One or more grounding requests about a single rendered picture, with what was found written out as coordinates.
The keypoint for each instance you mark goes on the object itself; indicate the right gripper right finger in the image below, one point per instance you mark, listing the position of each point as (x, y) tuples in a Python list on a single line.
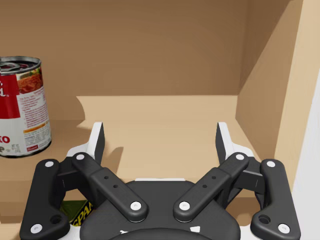
[(207, 186)]

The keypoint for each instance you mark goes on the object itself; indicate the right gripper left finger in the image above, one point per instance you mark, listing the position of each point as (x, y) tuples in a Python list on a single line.
[(112, 186)]

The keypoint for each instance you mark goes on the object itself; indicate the green and blue rectangular can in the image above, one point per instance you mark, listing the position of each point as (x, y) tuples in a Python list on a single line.
[(75, 210)]

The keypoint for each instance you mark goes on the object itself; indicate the red and white can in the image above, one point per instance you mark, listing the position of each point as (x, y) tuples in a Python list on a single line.
[(23, 110)]

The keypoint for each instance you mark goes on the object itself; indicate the pale wooden shelf unit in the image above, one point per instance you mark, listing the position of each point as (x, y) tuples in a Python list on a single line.
[(160, 62)]

